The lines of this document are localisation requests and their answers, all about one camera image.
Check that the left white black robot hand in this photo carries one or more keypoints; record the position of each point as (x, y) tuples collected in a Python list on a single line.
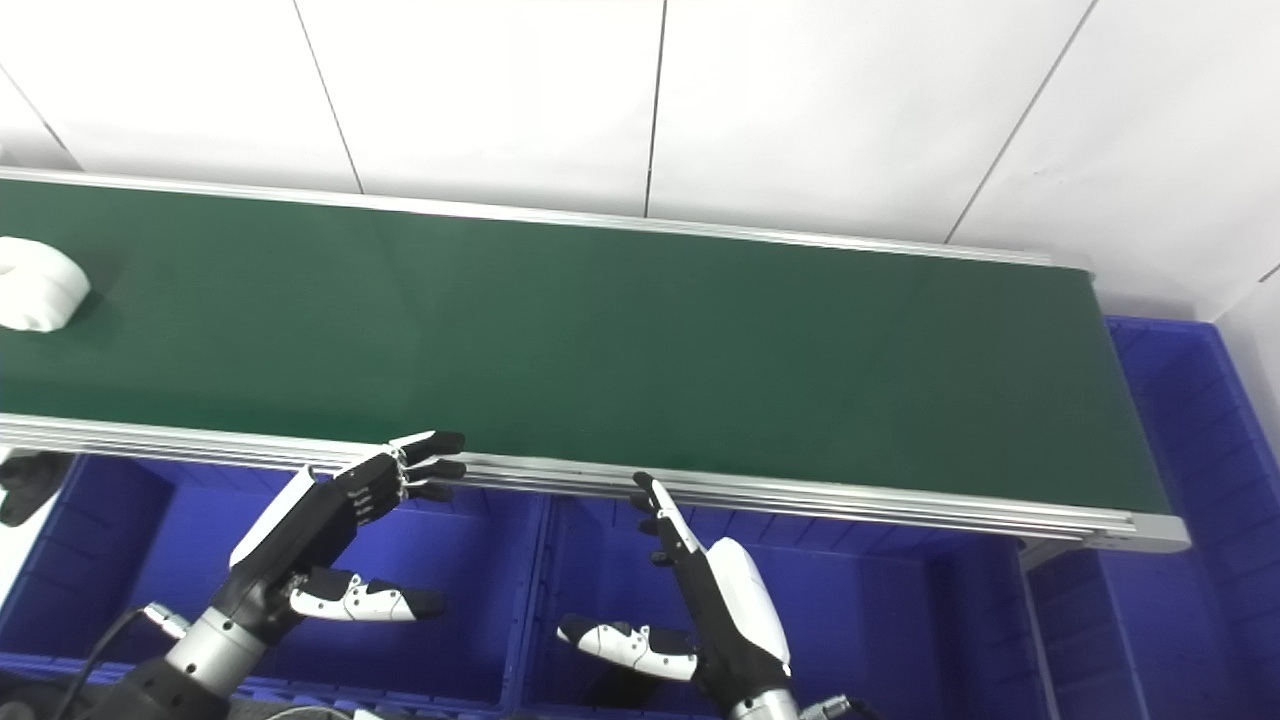
[(300, 530)]

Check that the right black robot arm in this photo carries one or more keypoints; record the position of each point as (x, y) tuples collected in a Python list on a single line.
[(765, 708)]

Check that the black bracket object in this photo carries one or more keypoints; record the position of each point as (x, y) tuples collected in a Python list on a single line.
[(30, 485)]

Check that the white cylindrical plastic part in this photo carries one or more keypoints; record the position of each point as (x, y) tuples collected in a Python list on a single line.
[(35, 285)]

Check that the blue plastic bin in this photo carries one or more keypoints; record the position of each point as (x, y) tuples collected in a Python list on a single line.
[(1200, 480), (440, 590), (880, 620)]

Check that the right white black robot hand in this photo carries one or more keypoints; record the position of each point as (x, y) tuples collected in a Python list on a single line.
[(735, 610)]

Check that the green conveyor belt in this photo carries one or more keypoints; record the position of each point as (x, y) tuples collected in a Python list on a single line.
[(620, 350), (800, 498)]

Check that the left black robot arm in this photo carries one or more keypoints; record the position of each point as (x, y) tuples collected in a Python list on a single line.
[(200, 650)]

